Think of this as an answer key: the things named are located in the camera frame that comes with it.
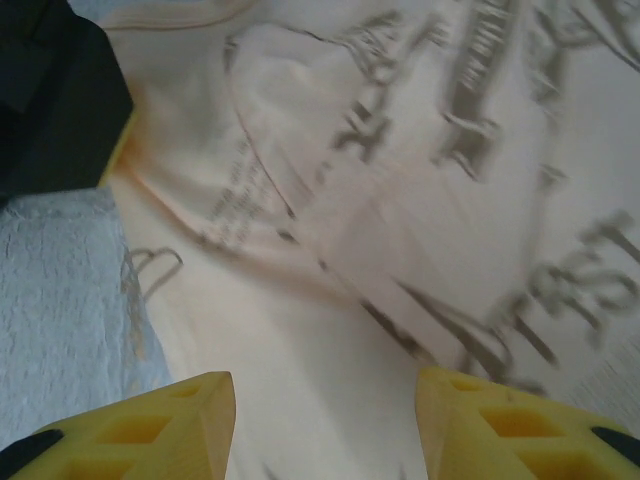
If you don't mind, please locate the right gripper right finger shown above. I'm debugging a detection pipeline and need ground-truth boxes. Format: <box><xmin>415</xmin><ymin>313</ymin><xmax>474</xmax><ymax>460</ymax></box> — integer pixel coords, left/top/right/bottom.
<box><xmin>416</xmin><ymin>366</ymin><xmax>640</xmax><ymax>480</ymax></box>

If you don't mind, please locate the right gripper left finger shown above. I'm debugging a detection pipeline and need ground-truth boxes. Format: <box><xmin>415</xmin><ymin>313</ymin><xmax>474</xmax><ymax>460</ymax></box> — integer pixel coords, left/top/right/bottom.
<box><xmin>2</xmin><ymin>370</ymin><xmax>237</xmax><ymax>480</ymax></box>

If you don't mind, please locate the peach printed t-shirt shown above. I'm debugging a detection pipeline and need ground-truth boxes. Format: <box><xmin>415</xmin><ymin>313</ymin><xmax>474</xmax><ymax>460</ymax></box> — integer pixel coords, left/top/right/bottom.
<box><xmin>102</xmin><ymin>0</ymin><xmax>640</xmax><ymax>480</ymax></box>

